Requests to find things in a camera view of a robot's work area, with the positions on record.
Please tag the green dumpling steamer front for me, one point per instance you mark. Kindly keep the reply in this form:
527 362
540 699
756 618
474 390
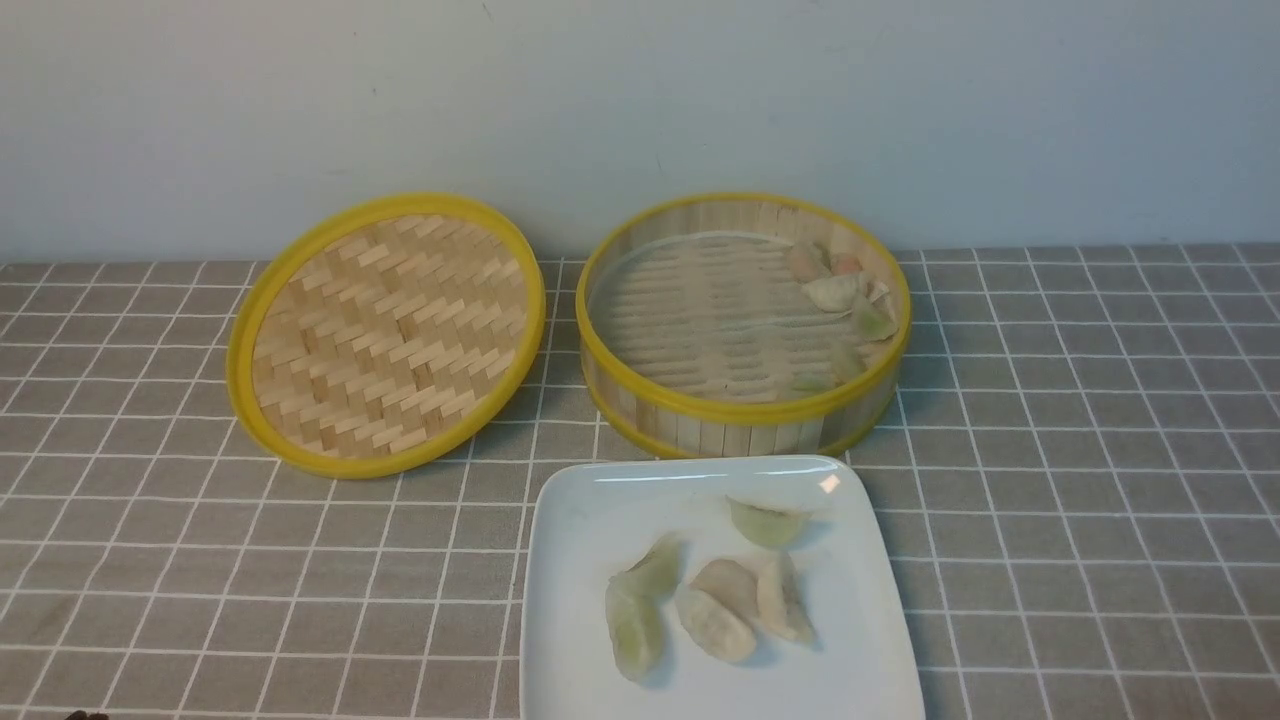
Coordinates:
812 384

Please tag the white square plate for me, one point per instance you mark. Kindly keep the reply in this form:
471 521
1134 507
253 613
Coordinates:
595 520

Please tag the green dumpling top of plate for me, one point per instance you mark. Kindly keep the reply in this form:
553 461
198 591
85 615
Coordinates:
768 527

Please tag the green dumpling plate left upper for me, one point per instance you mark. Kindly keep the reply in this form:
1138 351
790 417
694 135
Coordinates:
656 574

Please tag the green dumpling plate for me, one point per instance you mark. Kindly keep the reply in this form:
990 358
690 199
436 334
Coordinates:
636 629
656 574

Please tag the pink dumpling plate centre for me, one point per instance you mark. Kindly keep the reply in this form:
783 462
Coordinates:
732 584

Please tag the green dumpling plate left lower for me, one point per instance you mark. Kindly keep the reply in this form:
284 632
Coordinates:
636 629

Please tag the white dumpling plate centre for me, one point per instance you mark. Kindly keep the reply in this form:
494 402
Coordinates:
716 630

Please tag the white dumpling plate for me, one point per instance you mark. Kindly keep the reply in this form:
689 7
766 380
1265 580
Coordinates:
716 630
780 603

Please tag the white dumpling plate right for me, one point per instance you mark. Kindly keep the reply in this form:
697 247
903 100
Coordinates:
780 603

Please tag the bamboo steamer basket yellow rim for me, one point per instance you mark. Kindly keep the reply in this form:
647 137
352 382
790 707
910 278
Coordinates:
692 327

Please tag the pink dumpling in steamer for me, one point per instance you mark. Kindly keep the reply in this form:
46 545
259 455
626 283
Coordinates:
806 262

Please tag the white dumpling in steamer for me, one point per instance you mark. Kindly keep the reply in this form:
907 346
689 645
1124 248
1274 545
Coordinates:
837 294

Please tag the orange dumpling in steamer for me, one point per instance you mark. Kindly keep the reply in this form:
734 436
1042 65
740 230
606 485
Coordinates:
845 263

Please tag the green dumpling in steamer right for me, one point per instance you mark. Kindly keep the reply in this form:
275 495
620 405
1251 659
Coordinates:
870 323

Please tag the bamboo steamer lid yellow rim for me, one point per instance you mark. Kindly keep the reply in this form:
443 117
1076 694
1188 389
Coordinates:
386 336

